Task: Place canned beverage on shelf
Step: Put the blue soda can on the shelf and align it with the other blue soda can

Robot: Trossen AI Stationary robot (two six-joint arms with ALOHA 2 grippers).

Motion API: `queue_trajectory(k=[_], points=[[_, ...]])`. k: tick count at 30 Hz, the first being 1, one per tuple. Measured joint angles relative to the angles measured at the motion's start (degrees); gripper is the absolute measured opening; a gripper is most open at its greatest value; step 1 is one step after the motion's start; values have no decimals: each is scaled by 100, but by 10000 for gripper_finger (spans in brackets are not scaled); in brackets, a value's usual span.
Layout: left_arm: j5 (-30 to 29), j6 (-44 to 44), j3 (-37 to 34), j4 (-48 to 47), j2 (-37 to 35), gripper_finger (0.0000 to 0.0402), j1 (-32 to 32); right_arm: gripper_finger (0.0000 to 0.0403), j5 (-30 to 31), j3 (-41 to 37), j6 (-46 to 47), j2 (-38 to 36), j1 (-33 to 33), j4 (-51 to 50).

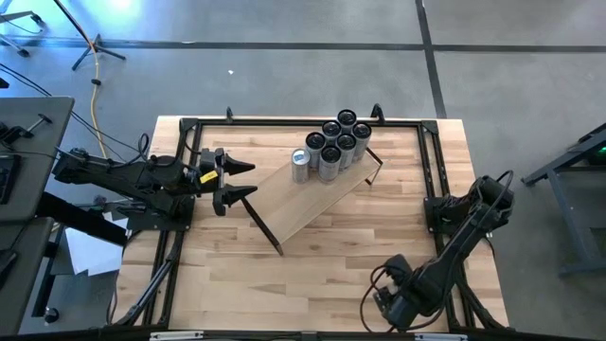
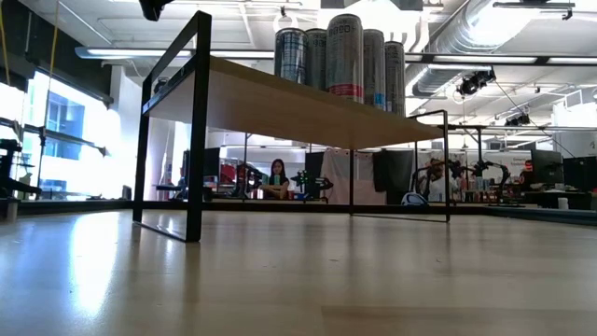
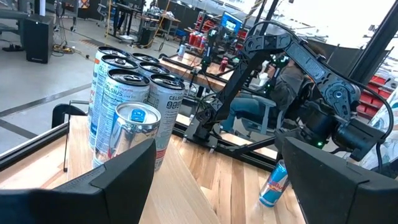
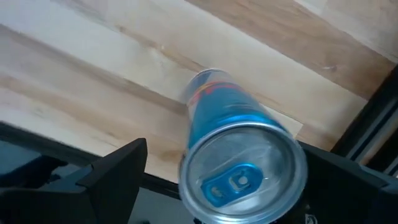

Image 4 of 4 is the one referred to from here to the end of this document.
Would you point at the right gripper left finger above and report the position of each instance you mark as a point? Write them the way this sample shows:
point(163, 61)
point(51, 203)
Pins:
point(93, 199)

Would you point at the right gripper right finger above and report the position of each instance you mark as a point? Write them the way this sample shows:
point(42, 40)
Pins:
point(348, 199)

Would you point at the beverage can with silver lid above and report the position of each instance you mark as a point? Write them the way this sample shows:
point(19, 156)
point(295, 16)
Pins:
point(236, 149)

